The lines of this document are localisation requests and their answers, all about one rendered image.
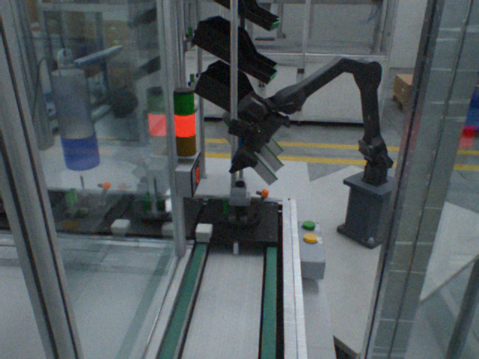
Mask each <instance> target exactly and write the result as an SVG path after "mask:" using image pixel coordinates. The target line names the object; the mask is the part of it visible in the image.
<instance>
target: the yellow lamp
mask: <svg viewBox="0 0 479 359"><path fill-rule="evenodd" d="M176 148H177V155H179V156H192V155H194V154H196V153H197V149H196V134H195V135H193V136H189V137H179V136H176Z"/></svg>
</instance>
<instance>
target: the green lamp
mask: <svg viewBox="0 0 479 359"><path fill-rule="evenodd" d="M173 96H174V114H175V115H177V116H189V115H193V114H194V113H195V108H194V92H192V93H189V94H175V93H174V94H173Z"/></svg>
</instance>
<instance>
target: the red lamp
mask: <svg viewBox="0 0 479 359"><path fill-rule="evenodd" d="M174 122H175V135H176V136H179V137H189V136H193V135H195V134H196V128H195V114H193V115H189V116H177V115H175V116H174Z"/></svg>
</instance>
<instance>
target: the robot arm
mask: <svg viewBox="0 0 479 359"><path fill-rule="evenodd" d="M344 72H346V73H352V74H353V77H354V80H355V82H356V84H357V87H358V89H359V91H360V97H361V106H362V114H363V123H364V137H363V139H361V140H358V143H359V152H360V153H361V154H362V155H363V156H364V160H366V161H367V162H366V165H365V166H364V177H363V178H361V180H363V182H366V183H368V184H371V185H374V186H376V187H379V186H381V185H383V184H385V183H387V182H388V179H387V175H388V169H389V168H391V167H392V165H393V164H394V162H393V161H392V160H391V158H390V156H389V155H388V149H387V146H386V143H385V142H384V140H383V138H382V136H381V134H380V124H379V103H378V93H377V90H378V87H379V84H380V82H381V79H382V66H381V64H379V63H378V61H373V60H370V59H367V58H360V59H358V60H355V59H352V58H346V57H343V56H340V55H339V56H336V57H334V58H333V59H332V60H331V61H330V62H329V63H328V64H327V65H324V66H323V67H321V68H319V70H317V71H316V72H314V73H312V74H311V75H310V76H309V77H307V78H306V79H304V80H303V81H301V82H299V83H297V84H294V85H288V87H286V88H284V89H282V90H280V91H277V92H276V93H275V94H274V95H272V96H269V97H267V98H266V99H261V97H259V96H258V95H257V94H256V93H255V92H253V91H251V92H250V93H249V94H247V95H246V96H245V97H244V99H241V100H240V102H239V104H238V106H237V112H239V113H240V114H241V115H244V116H245V117H247V118H248V119H249V120H251V121H252V122H253V123H251V125H250V126H249V125H247V124H246V123H242V122H240V121H239V120H236V119H232V121H231V123H230V125H229V127H228V134H229V135H235V136H237V137H239V140H238V142H239V148H238V150H237V151H236V153H235V155H234V158H233V160H232V162H231V163H232V164H233V165H232V166H231V168H230V170H229V171H228V172H229V173H230V174H233V173H235V172H237V171H241V170H243V168H247V167H251V168H254V167H255V166H256V165H257V162H258V158H257V155H256V154H255V153H254V152H256V153H258V154H259V153H260V149H261V148H262V147H263V146H264V144H266V143H269V142H270V138H271V137H272V136H273V135H274V134H275V132H276V131H277V130H279V129H280V128H281V126H282V125H283V126H286V127H287V128H290V124H289V120H290V118H289V117H288V116H283V115H282V114H280V113H279V112H282V113H284V114H289V115H291V114H294V113H295V112H297V111H298V110H299V108H300V107H301V106H303V105H304V104H305V101H306V100H307V98H308V97H309V96H310V95H311V94H312V93H315V92H316V91H318V90H319V89H321V88H322V87H324V85H326V84H328V83H329V82H330V81H332V80H333V79H335V78H337V77H338V76H340V75H341V73H344ZM269 108H271V109H272V110H273V111H270V110H269ZM256 122H258V123H257V124H254V123H256ZM253 125H254V126H253ZM241 138H242V139H241Z"/></svg>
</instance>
